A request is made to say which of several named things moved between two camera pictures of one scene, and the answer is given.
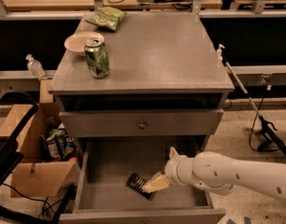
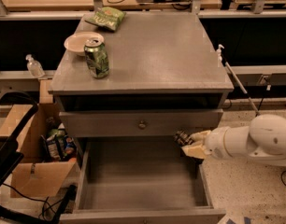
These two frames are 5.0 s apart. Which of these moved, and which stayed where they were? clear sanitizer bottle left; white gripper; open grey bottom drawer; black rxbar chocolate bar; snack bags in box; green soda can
Moved: white gripper; black rxbar chocolate bar
Stayed: open grey bottom drawer; green soda can; snack bags in box; clear sanitizer bottle left
